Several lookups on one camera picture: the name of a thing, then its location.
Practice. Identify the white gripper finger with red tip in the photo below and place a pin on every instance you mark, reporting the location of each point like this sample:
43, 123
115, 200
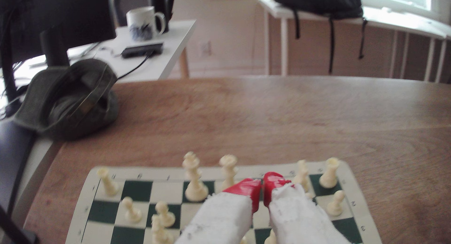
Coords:
225, 219
299, 219

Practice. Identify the white chess pawn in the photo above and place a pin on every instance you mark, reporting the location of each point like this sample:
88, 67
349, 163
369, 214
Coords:
131, 212
334, 205
165, 215
270, 239

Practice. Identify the white chess knight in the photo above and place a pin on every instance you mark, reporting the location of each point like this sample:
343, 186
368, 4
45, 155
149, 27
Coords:
159, 234
302, 175

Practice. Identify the white chess king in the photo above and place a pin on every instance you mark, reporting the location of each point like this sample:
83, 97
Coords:
193, 187

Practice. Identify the white chess queen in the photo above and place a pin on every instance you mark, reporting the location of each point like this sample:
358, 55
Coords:
228, 171

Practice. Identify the white chess rook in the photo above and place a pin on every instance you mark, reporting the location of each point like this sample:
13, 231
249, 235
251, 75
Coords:
329, 175
107, 183

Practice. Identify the green white chess board mat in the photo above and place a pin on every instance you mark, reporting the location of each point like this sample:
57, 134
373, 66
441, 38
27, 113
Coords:
137, 191

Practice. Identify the white desk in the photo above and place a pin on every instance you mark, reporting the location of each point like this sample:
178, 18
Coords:
165, 60

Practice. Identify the black flat hub device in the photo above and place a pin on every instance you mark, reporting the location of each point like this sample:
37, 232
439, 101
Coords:
141, 49

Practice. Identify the olive bucket hat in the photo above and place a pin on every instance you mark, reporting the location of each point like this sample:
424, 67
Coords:
70, 106

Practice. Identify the white mug blue print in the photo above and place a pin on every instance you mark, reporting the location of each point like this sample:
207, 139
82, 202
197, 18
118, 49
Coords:
141, 22

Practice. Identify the black backpack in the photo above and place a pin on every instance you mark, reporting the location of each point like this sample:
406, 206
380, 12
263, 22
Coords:
317, 2

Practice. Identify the white side table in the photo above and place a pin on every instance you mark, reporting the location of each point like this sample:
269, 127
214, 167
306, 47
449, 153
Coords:
405, 23

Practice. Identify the black upright desk object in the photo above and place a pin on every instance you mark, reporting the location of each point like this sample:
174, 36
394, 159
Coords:
162, 4

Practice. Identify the black computer monitor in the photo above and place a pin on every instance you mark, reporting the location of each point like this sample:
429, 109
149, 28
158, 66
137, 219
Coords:
53, 11

